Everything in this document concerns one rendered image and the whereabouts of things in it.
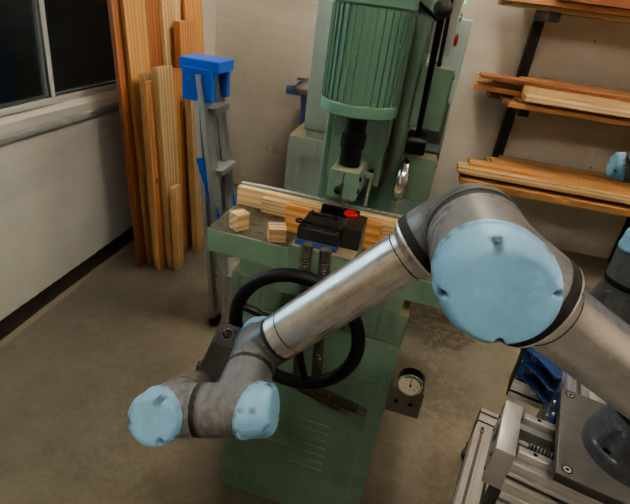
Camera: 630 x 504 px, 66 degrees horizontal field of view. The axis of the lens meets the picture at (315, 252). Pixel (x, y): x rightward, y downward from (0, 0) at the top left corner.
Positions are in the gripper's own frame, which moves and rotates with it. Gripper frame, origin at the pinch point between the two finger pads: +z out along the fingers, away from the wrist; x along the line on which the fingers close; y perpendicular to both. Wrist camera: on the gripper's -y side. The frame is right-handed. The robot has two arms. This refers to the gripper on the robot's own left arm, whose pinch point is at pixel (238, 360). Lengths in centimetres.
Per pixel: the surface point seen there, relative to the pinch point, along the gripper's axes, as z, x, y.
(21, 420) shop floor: 56, -85, 56
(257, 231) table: 16.8, -8.1, -27.0
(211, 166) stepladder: 85, -54, -50
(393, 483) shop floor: 74, 43, 43
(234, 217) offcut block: 13.3, -13.3, -28.8
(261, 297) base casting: 20.5, -3.9, -11.5
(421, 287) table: 13.4, 32.5, -23.9
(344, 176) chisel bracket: 15.1, 9.4, -44.4
